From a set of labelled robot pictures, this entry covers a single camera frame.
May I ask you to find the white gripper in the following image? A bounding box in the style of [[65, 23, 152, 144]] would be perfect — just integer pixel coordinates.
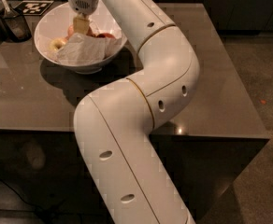
[[68, 0, 99, 35]]

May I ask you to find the large red apple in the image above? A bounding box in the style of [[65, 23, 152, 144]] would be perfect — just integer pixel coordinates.
[[67, 25, 95, 38]]

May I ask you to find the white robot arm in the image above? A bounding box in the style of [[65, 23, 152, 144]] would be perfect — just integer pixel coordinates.
[[68, 0, 200, 224]]

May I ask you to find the small red apple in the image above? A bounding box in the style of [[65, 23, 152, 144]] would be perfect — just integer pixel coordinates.
[[96, 33, 115, 39]]

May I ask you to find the white bowl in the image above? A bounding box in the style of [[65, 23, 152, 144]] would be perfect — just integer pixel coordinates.
[[34, 1, 127, 74]]

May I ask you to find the yellow-red apple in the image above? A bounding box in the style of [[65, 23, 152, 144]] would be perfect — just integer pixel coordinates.
[[49, 37, 67, 51]]

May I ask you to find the white crumpled paper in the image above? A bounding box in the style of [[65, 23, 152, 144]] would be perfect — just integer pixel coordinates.
[[56, 22, 122, 66]]

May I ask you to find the black fiducial marker card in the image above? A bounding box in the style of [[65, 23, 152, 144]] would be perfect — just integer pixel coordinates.
[[16, 0, 53, 16]]

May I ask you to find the black scoop with white handle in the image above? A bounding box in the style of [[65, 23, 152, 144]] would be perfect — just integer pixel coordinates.
[[0, 0, 32, 42]]

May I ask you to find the black cable on floor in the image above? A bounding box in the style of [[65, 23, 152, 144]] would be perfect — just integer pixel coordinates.
[[0, 166, 84, 224]]

